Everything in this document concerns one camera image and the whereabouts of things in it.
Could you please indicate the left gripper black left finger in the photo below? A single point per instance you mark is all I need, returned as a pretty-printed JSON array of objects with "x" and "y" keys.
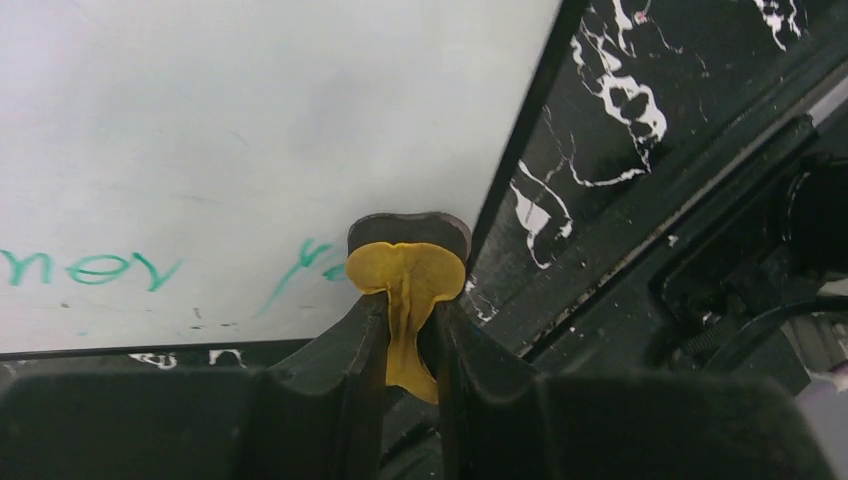
[{"x": 318, "y": 413}]

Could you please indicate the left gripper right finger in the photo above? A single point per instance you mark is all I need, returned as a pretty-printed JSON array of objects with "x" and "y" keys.
[{"x": 492, "y": 425}]

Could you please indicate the yellow black whiteboard eraser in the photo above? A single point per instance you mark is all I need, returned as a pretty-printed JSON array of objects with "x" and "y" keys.
[{"x": 418, "y": 261}]

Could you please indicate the small whiteboard black frame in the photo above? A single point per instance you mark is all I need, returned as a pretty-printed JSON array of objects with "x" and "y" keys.
[{"x": 187, "y": 171}]

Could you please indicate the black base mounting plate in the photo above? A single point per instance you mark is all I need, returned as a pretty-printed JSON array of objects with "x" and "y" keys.
[{"x": 638, "y": 368}]

